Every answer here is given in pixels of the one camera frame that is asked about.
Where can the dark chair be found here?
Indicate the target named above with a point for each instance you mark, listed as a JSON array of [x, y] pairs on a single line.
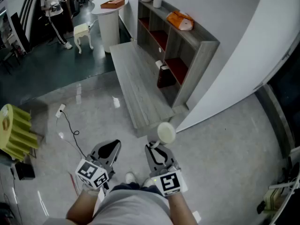
[[7, 57]]

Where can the white stool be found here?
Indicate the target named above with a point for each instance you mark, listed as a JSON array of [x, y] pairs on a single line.
[[82, 32]]

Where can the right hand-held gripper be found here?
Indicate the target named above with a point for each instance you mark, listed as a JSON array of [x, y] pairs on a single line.
[[168, 183]]

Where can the black glass door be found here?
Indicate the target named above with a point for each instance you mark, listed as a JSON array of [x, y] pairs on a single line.
[[286, 83]]

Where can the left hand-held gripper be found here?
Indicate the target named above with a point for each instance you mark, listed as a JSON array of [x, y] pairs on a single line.
[[92, 172]]

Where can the white power strip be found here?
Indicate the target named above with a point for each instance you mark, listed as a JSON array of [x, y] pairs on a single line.
[[60, 110]]

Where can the person's left white shoe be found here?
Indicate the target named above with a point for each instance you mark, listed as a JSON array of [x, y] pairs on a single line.
[[130, 177]]

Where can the person's torso in light shirt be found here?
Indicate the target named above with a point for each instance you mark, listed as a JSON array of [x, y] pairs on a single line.
[[131, 210]]

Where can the person's right white shoe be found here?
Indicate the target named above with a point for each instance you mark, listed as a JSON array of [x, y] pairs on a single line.
[[148, 182]]

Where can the yellow-green pleated side table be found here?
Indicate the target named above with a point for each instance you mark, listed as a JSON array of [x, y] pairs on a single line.
[[18, 135]]

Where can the person's left forearm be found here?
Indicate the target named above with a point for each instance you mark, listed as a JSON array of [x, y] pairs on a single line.
[[80, 210]]

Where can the person's legs in jeans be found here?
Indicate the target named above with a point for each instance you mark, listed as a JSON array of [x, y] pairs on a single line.
[[131, 186]]

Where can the white cup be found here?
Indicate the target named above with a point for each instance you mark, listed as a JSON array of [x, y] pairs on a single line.
[[166, 132]]

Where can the grey wooden desk top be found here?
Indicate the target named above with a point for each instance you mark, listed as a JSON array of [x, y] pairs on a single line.
[[136, 78]]

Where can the person's right forearm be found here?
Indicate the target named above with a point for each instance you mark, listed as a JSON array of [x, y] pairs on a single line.
[[181, 210]]

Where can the orange bag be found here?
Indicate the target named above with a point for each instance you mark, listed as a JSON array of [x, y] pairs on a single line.
[[180, 20]]

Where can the person's white shoe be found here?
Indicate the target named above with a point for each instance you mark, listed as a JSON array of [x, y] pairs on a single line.
[[148, 182], [130, 177]]

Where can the white vase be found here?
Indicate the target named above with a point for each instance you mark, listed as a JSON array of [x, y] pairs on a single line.
[[157, 0]]

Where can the orange tray box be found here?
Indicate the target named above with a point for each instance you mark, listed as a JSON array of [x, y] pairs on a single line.
[[113, 3]]

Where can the white metal frame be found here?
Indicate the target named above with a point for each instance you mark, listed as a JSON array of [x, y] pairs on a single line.
[[290, 184]]

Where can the black box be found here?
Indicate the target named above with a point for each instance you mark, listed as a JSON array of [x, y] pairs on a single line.
[[24, 170]]

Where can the striped cloth bundle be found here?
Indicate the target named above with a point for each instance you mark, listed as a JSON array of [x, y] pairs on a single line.
[[273, 199]]

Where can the white round counter table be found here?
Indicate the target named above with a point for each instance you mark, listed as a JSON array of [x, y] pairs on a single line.
[[109, 24]]

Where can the grey wooden shelf unit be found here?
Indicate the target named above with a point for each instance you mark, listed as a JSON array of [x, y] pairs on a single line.
[[192, 39]]

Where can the white paper sheet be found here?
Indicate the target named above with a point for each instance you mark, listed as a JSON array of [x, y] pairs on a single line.
[[196, 217]]

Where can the staircase with dark railing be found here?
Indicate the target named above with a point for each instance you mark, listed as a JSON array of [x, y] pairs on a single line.
[[28, 6]]

